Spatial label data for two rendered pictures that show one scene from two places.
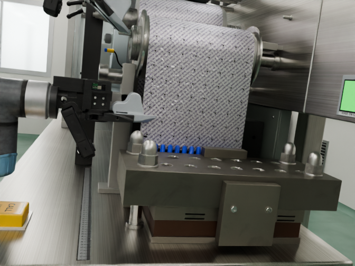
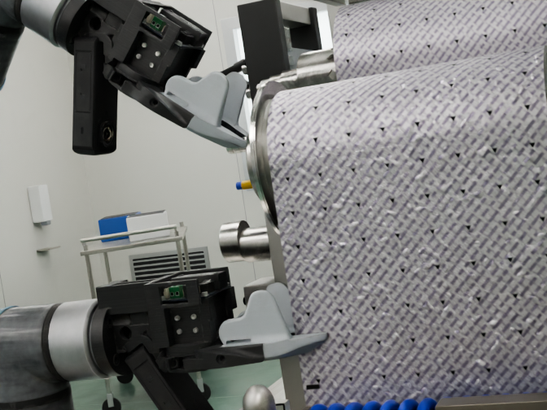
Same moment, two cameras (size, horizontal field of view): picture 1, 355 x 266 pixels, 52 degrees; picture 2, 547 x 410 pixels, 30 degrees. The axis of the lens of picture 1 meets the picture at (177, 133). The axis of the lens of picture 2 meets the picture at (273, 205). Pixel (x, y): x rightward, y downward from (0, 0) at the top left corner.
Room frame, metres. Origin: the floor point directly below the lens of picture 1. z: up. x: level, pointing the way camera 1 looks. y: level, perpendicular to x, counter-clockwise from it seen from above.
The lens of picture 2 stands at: (0.05, -0.42, 1.26)
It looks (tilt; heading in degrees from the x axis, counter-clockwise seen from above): 3 degrees down; 35
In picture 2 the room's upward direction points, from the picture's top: 9 degrees counter-clockwise
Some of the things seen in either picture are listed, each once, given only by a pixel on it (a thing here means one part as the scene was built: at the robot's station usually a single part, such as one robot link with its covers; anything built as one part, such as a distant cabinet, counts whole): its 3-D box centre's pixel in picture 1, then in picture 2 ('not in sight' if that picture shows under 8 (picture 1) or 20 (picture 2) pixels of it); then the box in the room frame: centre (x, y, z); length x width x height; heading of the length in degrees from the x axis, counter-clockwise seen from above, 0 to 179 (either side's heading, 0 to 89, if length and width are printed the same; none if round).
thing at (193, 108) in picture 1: (195, 113); (426, 309); (0.80, -0.03, 1.11); 0.23 x 0.01 x 0.18; 104
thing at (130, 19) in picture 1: (125, 19); (330, 76); (1.07, 0.18, 1.33); 0.06 x 0.06 x 0.06; 14
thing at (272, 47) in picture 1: (266, 46); not in sight; (0.90, -0.19, 1.28); 0.06 x 0.05 x 0.02; 104
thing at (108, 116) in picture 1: (111, 116); (220, 353); (0.73, 0.14, 1.09); 0.09 x 0.05 x 0.02; 103
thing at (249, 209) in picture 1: (248, 214); not in sight; (0.61, -0.14, 0.96); 0.10 x 0.03 x 0.11; 104
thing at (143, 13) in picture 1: (140, 44); (283, 160); (0.83, 0.10, 1.25); 0.15 x 0.01 x 0.15; 14
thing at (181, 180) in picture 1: (224, 179); not in sight; (0.69, -0.10, 1.00); 0.40 x 0.16 x 0.06; 104
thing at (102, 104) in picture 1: (82, 100); (167, 324); (0.74, 0.20, 1.12); 0.12 x 0.08 x 0.09; 104
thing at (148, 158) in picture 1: (149, 152); not in sight; (0.61, 0.04, 1.05); 0.04 x 0.04 x 0.04
